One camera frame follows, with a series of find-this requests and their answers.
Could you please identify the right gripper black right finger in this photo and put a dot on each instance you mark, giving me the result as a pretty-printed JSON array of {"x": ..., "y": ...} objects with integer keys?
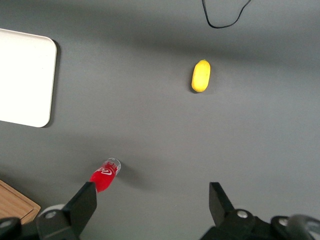
[{"x": 225, "y": 220}]

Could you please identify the yellow lemon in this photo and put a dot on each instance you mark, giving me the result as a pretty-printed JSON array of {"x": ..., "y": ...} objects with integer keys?
[{"x": 200, "y": 76}]

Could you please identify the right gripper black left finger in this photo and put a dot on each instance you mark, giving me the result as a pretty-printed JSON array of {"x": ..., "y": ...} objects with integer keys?
[{"x": 75, "y": 212}]

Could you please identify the dark grey table mat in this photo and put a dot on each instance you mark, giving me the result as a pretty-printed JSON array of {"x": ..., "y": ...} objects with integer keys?
[{"x": 160, "y": 130}]

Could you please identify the beige rectangular tray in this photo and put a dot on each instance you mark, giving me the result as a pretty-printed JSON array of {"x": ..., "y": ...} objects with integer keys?
[{"x": 25, "y": 77}]

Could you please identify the red cola bottle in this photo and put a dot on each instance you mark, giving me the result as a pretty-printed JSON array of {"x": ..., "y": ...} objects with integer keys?
[{"x": 105, "y": 175}]

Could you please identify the wooden drawer cabinet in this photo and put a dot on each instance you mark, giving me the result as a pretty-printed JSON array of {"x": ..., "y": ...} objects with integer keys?
[{"x": 15, "y": 205}]

